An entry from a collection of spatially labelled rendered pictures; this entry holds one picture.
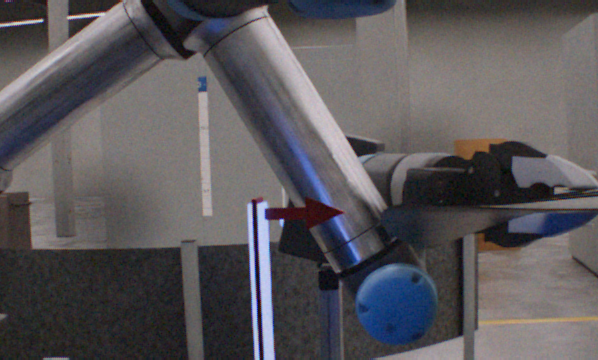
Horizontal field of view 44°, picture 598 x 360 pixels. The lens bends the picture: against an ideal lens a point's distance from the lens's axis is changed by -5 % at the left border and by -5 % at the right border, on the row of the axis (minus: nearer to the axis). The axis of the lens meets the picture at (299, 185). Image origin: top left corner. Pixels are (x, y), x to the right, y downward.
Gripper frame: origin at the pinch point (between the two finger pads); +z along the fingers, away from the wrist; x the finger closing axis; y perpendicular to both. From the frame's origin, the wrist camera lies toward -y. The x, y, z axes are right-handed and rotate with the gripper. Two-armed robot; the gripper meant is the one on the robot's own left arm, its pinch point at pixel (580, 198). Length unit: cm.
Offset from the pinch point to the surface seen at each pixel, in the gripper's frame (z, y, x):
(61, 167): -1115, 176, -3
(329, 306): -52, 8, 17
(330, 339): -52, 9, 22
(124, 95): -630, 135, -68
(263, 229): -8.3, -23.7, 3.5
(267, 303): -8.5, -22.9, 8.9
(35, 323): -196, -9, 48
